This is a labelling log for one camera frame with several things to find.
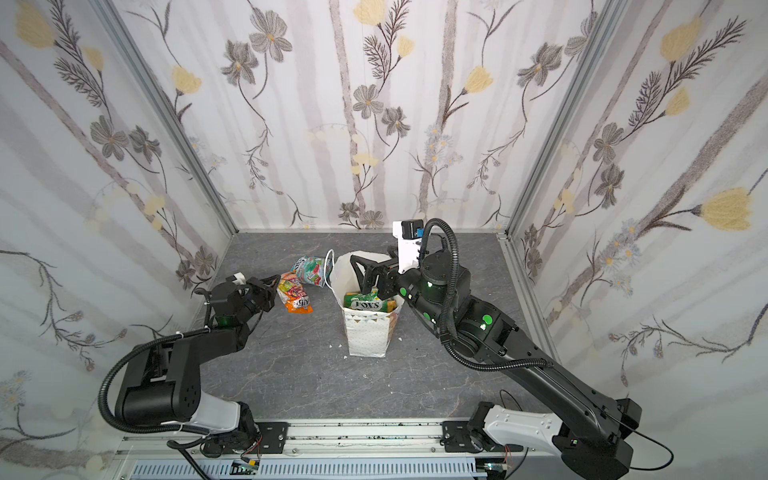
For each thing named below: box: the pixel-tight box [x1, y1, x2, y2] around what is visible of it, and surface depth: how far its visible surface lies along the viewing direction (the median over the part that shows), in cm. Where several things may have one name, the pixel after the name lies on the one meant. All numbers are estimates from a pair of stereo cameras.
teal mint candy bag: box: [290, 256, 325, 288], surface depth 106 cm
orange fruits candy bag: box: [276, 270, 314, 314], surface depth 88 cm
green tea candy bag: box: [343, 288, 397, 313], surface depth 89 cm
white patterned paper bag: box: [324, 249, 405, 358], surface depth 77 cm
